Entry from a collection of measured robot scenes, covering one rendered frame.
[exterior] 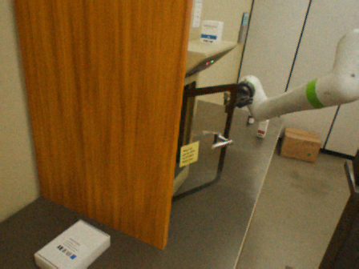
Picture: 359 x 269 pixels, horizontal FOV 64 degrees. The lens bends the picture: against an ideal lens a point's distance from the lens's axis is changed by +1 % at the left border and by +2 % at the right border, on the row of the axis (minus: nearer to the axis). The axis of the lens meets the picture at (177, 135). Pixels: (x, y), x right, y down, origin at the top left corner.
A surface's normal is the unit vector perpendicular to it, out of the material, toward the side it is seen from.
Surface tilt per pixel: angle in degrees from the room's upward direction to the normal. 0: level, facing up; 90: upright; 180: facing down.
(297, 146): 90
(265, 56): 90
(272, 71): 90
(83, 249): 0
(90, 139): 90
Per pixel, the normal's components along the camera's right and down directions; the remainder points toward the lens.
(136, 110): -0.42, 0.36
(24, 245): 0.10, -0.90
